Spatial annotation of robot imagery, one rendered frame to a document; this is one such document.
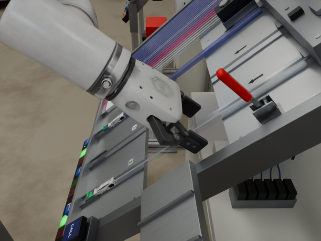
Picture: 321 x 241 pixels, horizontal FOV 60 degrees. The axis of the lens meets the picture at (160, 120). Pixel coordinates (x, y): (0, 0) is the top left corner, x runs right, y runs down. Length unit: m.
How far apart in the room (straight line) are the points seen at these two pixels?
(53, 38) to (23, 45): 0.04
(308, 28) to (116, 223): 0.42
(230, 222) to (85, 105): 1.66
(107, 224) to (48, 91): 2.01
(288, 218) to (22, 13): 0.72
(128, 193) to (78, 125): 1.51
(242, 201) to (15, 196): 1.27
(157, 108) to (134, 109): 0.04
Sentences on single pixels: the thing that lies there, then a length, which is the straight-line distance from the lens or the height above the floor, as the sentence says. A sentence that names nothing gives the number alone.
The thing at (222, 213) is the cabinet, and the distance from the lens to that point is 0.77.
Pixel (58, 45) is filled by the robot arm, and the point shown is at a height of 1.11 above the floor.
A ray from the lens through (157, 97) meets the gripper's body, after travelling 0.40.
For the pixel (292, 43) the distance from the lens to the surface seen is 0.51.
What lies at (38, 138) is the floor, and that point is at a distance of 2.01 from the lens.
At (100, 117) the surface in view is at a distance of 0.86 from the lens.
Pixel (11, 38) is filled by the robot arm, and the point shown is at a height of 1.12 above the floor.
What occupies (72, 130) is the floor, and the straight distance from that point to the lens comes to 2.00.
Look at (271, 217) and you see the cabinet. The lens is 0.80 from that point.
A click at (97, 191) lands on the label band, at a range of 0.62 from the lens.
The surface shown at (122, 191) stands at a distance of 0.56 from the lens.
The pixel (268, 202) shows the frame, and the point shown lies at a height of 0.65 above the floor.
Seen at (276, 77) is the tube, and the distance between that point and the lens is 0.45.
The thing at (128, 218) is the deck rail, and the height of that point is 0.82.
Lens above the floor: 1.26
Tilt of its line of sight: 39 degrees down
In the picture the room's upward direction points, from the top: straight up
